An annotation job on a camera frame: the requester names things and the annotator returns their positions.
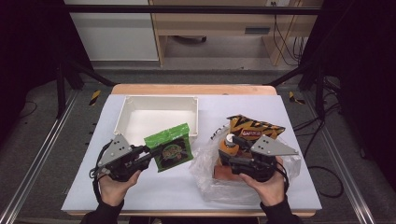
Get clear plastic bag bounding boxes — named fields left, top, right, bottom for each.
left=189, top=124, right=303, bottom=206

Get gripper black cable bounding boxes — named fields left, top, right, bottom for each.
left=89, top=141, right=114, bottom=203
left=275, top=161, right=291, bottom=195

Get black hanging cables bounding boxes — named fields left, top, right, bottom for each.
left=271, top=1, right=308, bottom=67

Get person's left hand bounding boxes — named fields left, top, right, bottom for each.
left=97, top=169, right=143, bottom=207

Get black horizontal frame bar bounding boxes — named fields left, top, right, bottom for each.
left=64, top=4, right=321, bottom=16

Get white table cover sheet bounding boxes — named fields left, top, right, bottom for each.
left=61, top=93, right=322, bottom=213

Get person's right hand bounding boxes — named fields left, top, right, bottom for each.
left=238, top=156, right=286, bottom=207

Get green snack packet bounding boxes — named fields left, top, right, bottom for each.
left=143, top=122, right=194, bottom=173

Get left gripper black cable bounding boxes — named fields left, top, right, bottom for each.
left=89, top=141, right=114, bottom=203

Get yellow black floor tape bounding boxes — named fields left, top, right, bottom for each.
left=288, top=91, right=306, bottom=105
left=89, top=90, right=103, bottom=106

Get black orange chip bag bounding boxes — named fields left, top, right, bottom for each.
left=226, top=114, right=287, bottom=142

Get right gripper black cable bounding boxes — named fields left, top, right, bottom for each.
left=275, top=161, right=291, bottom=195

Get orange drink bottle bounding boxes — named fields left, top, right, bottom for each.
left=219, top=133, right=248, bottom=166

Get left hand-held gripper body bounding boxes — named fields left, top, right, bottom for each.
left=92, top=133, right=151, bottom=183

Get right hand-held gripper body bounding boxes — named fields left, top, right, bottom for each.
left=230, top=134, right=299, bottom=183

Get aluminium floor rail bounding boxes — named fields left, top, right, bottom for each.
left=303, top=92, right=376, bottom=224
left=0, top=90, right=79, bottom=224

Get black metal stand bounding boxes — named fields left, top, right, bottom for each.
left=55, top=59, right=117, bottom=119
left=267, top=59, right=327, bottom=121

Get wooden desk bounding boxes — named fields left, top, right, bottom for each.
left=148, top=0, right=325, bottom=67

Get white plastic bin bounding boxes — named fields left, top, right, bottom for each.
left=113, top=94, right=199, bottom=147

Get thin black floor cable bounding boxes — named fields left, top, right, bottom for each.
left=18, top=101, right=38, bottom=119

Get white cabinet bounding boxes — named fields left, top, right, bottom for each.
left=64, top=0, right=160, bottom=62

